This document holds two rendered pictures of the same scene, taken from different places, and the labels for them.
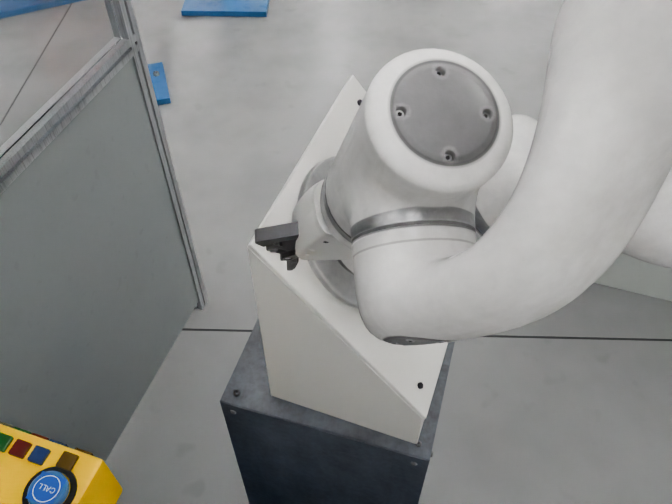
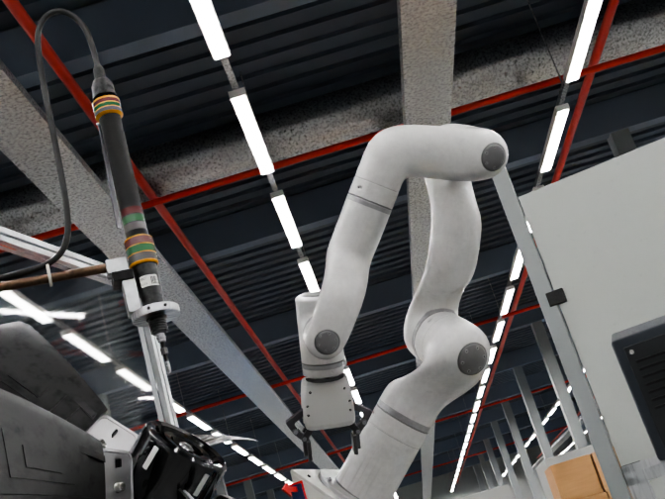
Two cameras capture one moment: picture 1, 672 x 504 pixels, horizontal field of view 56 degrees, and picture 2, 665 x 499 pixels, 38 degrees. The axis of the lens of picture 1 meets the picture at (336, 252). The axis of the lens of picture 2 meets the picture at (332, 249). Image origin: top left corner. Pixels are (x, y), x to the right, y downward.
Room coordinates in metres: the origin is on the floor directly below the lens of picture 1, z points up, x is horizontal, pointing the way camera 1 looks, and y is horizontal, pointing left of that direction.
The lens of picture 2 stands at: (-1.52, -0.06, 0.99)
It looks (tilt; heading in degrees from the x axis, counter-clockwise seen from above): 19 degrees up; 358
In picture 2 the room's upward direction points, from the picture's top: 17 degrees counter-clockwise
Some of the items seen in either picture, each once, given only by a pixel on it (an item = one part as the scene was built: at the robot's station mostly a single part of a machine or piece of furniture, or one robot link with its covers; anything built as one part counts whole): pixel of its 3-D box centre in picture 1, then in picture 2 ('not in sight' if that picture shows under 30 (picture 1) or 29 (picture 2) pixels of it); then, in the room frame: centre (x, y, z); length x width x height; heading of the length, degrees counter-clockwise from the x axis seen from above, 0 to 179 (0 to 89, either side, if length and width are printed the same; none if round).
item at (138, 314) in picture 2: not in sight; (142, 288); (-0.18, 0.18, 1.48); 0.09 x 0.07 x 0.10; 107
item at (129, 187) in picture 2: not in sight; (123, 176); (-0.17, 0.17, 1.67); 0.03 x 0.03 x 0.21
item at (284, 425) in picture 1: (347, 464); not in sight; (0.53, -0.02, 0.47); 0.30 x 0.30 x 0.93; 73
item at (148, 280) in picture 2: not in sight; (127, 193); (-0.17, 0.17, 1.64); 0.04 x 0.04 x 0.46
